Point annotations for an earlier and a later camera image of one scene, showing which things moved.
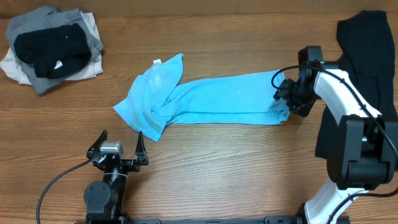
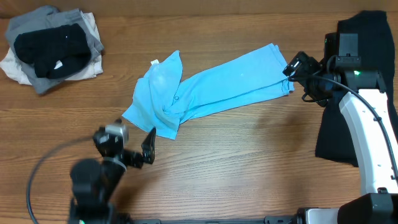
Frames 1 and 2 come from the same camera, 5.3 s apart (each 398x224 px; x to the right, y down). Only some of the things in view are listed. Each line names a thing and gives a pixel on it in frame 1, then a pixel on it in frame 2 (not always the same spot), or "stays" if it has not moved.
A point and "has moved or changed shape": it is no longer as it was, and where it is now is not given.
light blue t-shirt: x=157 y=99 has moved or changed shape
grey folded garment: x=42 y=17 stays
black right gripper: x=288 y=94 to x=311 y=73
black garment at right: x=368 y=61 stays
